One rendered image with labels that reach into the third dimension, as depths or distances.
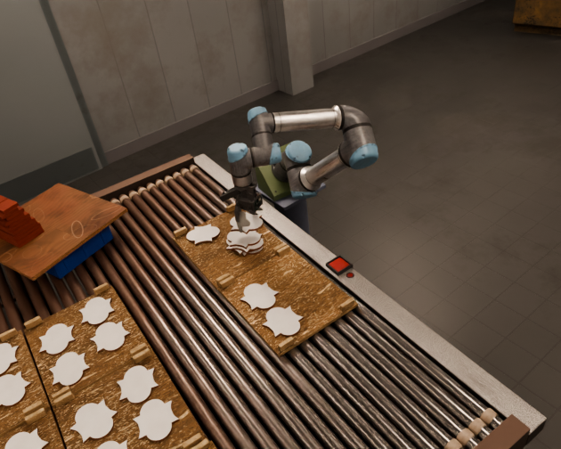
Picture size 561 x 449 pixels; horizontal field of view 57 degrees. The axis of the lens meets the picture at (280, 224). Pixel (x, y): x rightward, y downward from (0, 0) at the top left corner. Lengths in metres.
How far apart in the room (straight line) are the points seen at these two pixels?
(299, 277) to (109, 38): 3.32
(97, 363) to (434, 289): 2.06
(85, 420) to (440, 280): 2.25
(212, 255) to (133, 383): 0.64
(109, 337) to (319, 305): 0.75
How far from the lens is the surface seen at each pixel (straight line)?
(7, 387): 2.00
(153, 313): 2.02
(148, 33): 4.97
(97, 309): 2.09
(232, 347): 1.82
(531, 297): 3.32
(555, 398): 2.91
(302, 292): 1.92
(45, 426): 1.84
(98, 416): 1.77
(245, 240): 2.11
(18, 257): 2.36
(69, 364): 1.95
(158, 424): 1.68
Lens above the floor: 2.30
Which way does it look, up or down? 38 degrees down
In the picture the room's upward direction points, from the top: 8 degrees counter-clockwise
